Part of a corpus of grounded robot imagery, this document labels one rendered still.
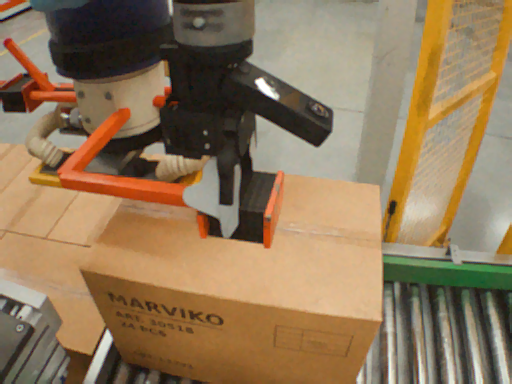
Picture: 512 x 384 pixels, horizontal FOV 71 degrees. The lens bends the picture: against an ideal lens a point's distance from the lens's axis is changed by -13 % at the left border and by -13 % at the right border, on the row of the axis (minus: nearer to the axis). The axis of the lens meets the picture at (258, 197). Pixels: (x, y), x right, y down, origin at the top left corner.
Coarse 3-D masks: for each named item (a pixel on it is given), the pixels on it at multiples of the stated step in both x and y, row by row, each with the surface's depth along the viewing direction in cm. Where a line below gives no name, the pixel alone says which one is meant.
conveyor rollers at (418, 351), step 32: (384, 288) 124; (416, 288) 123; (480, 288) 124; (384, 320) 115; (416, 320) 114; (448, 320) 113; (384, 352) 107; (416, 352) 106; (448, 352) 105; (480, 352) 104
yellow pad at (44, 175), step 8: (64, 152) 78; (72, 152) 73; (64, 160) 76; (136, 160) 71; (144, 160) 70; (152, 160) 76; (40, 168) 75; (48, 168) 74; (56, 168) 73; (128, 168) 73; (136, 168) 70; (144, 168) 70; (152, 168) 73; (32, 176) 73; (40, 176) 72; (48, 176) 72; (56, 176) 72; (120, 176) 71; (128, 176) 71; (136, 176) 71; (144, 176) 71; (152, 176) 71; (184, 176) 72; (192, 176) 72; (200, 176) 74; (40, 184) 73; (48, 184) 72; (56, 184) 72; (184, 184) 70; (192, 184) 70; (88, 192) 71
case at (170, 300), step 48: (288, 192) 97; (336, 192) 97; (96, 240) 84; (144, 240) 85; (192, 240) 85; (288, 240) 85; (336, 240) 85; (96, 288) 82; (144, 288) 77; (192, 288) 75; (240, 288) 75; (288, 288) 75; (336, 288) 75; (144, 336) 90; (192, 336) 85; (240, 336) 81; (288, 336) 78; (336, 336) 75
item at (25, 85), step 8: (8, 80) 76; (16, 80) 78; (24, 80) 78; (32, 80) 78; (0, 88) 74; (8, 88) 76; (16, 88) 75; (24, 88) 72; (32, 88) 75; (40, 88) 77; (0, 96) 74; (8, 96) 73; (16, 96) 73; (24, 96) 73; (8, 104) 75; (16, 104) 75; (24, 104) 75; (32, 104) 76; (40, 104) 78; (16, 112) 75; (24, 112) 75
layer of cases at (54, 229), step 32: (0, 160) 182; (32, 160) 181; (0, 192) 162; (32, 192) 162; (64, 192) 162; (0, 224) 146; (32, 224) 146; (64, 224) 147; (96, 224) 147; (0, 256) 133; (32, 256) 134; (64, 256) 134; (32, 288) 122; (64, 288) 123; (64, 320) 114; (96, 320) 114
